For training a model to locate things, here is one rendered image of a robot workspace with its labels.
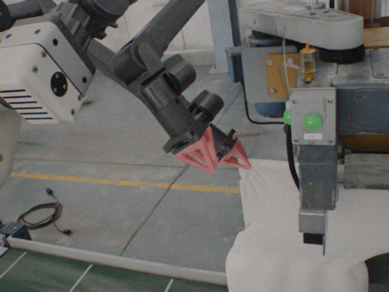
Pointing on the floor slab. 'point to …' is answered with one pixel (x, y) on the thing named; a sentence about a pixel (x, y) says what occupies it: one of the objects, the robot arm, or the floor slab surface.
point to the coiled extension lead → (46, 218)
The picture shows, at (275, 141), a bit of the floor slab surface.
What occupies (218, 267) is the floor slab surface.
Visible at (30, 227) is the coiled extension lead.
